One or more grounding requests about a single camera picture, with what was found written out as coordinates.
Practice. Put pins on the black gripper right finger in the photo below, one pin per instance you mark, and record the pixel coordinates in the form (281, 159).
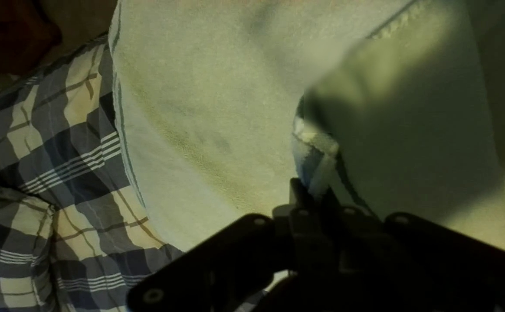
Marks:
(419, 265)

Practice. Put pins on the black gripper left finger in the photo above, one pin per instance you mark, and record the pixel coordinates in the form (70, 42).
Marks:
(221, 272)

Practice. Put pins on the cream towel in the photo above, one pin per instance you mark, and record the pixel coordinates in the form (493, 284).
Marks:
(391, 104)

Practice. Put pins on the plaid bed comforter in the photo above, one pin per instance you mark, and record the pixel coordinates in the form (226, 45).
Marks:
(73, 236)

